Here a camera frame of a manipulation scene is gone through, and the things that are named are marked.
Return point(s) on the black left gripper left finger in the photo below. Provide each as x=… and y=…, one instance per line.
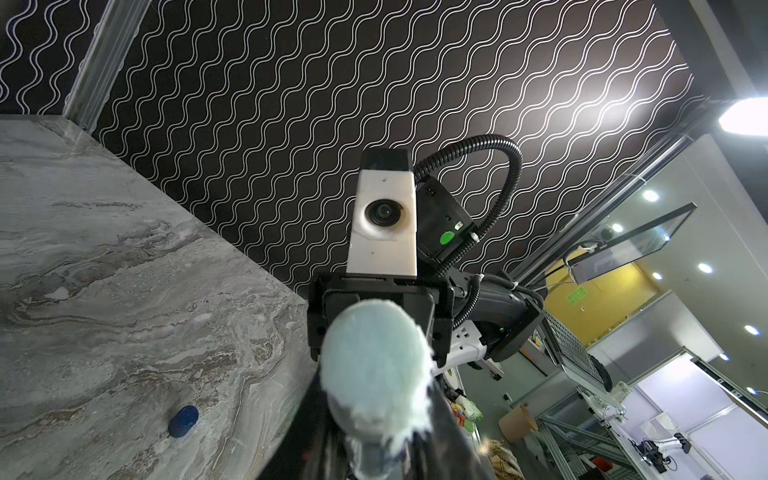
x=314, y=446

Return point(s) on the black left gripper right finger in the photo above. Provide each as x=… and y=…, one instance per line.
x=445, y=451

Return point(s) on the blue white glue stick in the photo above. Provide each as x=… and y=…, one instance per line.
x=375, y=368

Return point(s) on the blue glue stick cap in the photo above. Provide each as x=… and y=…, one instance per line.
x=183, y=421

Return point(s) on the black keyboard on shelf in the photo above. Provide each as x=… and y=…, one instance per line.
x=564, y=345

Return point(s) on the black computer monitor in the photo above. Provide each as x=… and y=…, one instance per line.
x=629, y=247

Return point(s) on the ceiling strip light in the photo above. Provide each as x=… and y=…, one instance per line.
x=747, y=117

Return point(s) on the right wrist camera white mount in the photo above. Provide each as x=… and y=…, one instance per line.
x=384, y=220

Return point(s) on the aluminium front right post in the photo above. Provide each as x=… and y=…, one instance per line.
x=655, y=159

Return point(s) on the aluminium corner post right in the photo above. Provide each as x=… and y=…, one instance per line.
x=105, y=57

